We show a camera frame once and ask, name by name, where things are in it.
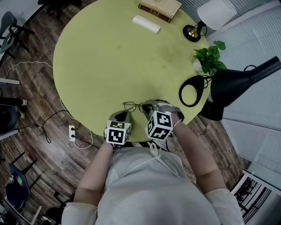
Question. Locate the black chair base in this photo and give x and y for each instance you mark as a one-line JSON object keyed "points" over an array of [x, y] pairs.
{"points": [[59, 5]]}

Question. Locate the white shade table lamp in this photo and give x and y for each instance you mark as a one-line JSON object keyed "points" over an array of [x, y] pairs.
{"points": [[216, 13]]}

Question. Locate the black round chair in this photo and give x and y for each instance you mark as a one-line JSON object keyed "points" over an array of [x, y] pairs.
{"points": [[7, 119]]}

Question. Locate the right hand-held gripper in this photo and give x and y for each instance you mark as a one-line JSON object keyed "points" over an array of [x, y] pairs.
{"points": [[159, 125]]}

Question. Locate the person's white shirt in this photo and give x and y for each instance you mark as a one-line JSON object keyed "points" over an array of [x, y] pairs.
{"points": [[145, 189]]}

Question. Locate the white paper roll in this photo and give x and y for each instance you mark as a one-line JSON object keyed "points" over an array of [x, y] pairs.
{"points": [[146, 24]]}

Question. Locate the black frame stand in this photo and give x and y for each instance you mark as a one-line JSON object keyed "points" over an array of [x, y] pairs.
{"points": [[27, 169]]}

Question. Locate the black swivel chair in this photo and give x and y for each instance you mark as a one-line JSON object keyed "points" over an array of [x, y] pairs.
{"points": [[58, 208]]}

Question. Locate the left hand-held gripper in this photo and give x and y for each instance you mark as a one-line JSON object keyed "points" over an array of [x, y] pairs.
{"points": [[116, 135]]}

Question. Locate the black desk lamp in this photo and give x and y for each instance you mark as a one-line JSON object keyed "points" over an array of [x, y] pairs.
{"points": [[230, 85]]}

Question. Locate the black box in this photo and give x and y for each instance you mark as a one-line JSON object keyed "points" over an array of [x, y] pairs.
{"points": [[211, 111]]}

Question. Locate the thin metal frame glasses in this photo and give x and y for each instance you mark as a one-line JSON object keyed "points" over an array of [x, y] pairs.
{"points": [[130, 106]]}

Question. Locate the beige hardcover book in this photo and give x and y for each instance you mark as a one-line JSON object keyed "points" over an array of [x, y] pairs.
{"points": [[161, 7]]}

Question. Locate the white power strip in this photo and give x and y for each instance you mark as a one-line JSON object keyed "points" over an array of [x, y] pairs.
{"points": [[72, 133]]}

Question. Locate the green potted plant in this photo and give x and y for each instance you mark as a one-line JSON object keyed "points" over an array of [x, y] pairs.
{"points": [[210, 59]]}

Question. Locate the person's right forearm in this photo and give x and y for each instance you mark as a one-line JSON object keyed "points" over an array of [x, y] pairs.
{"points": [[197, 153]]}

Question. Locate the person's left forearm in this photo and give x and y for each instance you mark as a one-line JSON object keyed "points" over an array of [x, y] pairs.
{"points": [[92, 173]]}

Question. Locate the grey office chair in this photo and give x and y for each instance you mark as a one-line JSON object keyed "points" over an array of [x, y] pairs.
{"points": [[7, 33]]}

